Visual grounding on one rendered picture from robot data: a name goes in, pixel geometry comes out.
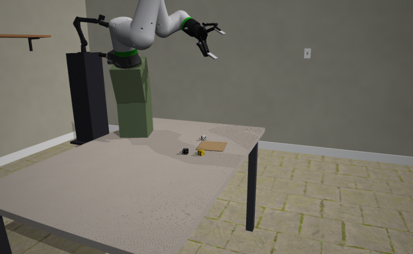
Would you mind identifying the tan square mat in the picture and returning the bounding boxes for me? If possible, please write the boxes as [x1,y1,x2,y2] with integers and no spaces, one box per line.
[196,141,227,152]

